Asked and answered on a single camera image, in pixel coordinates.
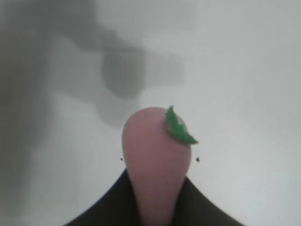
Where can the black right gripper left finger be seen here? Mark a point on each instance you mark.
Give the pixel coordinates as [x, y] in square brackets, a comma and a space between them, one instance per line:
[110, 207]

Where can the pink peach with green leaf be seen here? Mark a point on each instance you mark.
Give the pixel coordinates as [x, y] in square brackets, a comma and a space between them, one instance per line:
[155, 162]

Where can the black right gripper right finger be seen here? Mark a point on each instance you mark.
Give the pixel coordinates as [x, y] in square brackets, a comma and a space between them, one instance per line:
[202, 207]

